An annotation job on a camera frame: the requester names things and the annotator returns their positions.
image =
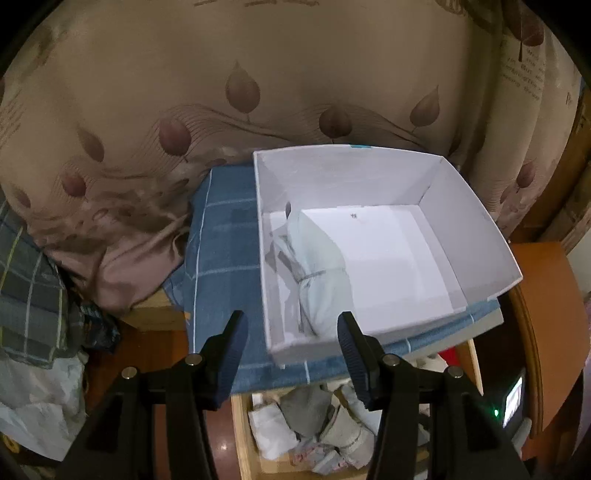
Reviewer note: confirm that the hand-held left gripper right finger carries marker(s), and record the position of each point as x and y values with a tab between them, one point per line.
351	360

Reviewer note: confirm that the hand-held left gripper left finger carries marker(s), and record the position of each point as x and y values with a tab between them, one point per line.
231	350

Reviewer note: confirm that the wooden drawer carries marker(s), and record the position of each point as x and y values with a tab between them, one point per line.
244	443

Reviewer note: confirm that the white cardboard box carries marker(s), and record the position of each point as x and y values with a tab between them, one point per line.
369	175

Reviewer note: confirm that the grey underwear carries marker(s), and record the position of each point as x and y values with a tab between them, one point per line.
304	408

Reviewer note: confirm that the white ribbed underwear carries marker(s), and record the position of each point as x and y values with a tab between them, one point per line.
351	438

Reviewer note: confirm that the pale rolled underwear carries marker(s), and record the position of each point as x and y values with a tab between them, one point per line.
318	267

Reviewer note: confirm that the pale floral underwear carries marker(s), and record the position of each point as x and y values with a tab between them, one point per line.
318	459

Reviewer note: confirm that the red cloth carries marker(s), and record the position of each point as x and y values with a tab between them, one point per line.
450	359

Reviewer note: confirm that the grey mattress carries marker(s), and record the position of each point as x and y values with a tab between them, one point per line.
491	321

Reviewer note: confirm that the orange wooden board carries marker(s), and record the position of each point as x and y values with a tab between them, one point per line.
549	323

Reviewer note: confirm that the dark blue patterned cloth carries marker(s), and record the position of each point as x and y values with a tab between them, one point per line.
99	323

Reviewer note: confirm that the white plastic bag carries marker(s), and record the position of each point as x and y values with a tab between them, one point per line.
37	401

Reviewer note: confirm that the dark plaid cloth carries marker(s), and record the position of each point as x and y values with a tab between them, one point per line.
27	286

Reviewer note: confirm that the light wooden bed frame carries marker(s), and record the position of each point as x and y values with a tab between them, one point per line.
152	314

